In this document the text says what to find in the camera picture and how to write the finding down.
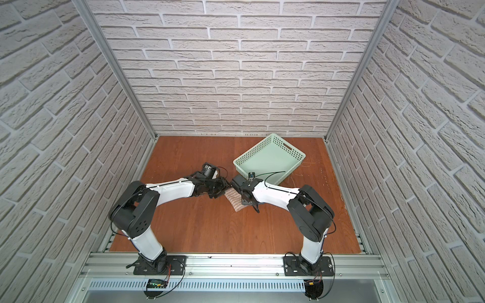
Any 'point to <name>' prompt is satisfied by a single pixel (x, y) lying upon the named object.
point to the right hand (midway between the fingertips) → (248, 200)
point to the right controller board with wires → (314, 288)
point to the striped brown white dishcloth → (235, 198)
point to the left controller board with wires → (155, 286)
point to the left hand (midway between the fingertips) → (229, 182)
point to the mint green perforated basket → (271, 160)
